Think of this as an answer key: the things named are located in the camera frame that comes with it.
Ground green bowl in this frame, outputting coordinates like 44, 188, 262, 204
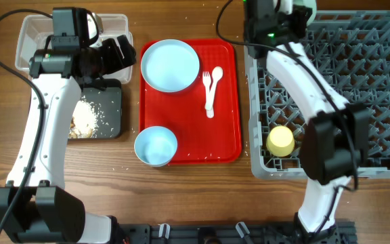
291, 0, 318, 24

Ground food scraps with rice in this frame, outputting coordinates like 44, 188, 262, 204
68, 96, 121, 139

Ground small light blue bowl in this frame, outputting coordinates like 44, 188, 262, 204
134, 126, 178, 167

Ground yellow plastic cup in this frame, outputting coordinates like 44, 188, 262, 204
267, 125, 295, 157

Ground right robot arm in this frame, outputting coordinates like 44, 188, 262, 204
243, 1, 369, 243

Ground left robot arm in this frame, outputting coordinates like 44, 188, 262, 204
0, 7, 136, 243

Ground grey dishwasher rack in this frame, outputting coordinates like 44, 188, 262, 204
244, 11, 390, 180

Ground black plastic tray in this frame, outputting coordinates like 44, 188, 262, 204
32, 74, 122, 140

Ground large light blue plate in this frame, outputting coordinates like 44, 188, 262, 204
141, 39, 200, 93

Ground clear plastic bin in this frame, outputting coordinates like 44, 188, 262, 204
15, 14, 133, 76

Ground white plastic spoon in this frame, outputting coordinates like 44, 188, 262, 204
206, 66, 223, 119

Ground white plastic fork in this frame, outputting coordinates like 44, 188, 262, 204
202, 71, 214, 110

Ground red serving tray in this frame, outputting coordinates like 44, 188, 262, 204
139, 39, 242, 165

